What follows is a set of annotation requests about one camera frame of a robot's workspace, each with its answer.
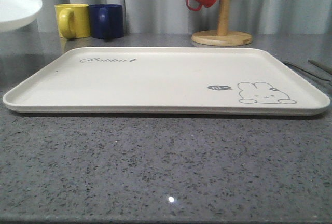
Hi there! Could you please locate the silver fork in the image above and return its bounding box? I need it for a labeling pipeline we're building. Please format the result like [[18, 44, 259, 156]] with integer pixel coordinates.
[[282, 61, 331, 84]]

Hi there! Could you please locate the silver chopstick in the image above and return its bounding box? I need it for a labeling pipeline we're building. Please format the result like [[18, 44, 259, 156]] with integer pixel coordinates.
[[308, 60, 332, 74]]

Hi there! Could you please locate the white round plate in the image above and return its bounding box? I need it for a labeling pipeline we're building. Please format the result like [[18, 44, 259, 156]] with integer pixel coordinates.
[[1, 0, 43, 32]]

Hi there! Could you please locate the cream rabbit serving tray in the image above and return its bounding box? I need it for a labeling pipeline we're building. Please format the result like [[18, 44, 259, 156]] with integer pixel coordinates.
[[3, 47, 330, 116]]

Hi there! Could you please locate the wooden mug tree stand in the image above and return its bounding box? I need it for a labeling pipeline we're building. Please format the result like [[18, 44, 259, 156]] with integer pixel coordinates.
[[191, 0, 253, 46]]

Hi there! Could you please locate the dark blue mug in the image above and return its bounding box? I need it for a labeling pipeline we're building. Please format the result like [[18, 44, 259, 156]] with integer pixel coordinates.
[[88, 4, 125, 39]]

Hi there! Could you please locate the yellow mug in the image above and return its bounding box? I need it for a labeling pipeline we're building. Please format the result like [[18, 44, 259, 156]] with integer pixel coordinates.
[[54, 4, 91, 39]]

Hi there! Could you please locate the grey curtain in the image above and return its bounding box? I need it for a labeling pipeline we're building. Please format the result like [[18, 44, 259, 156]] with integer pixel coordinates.
[[0, 0, 332, 34]]

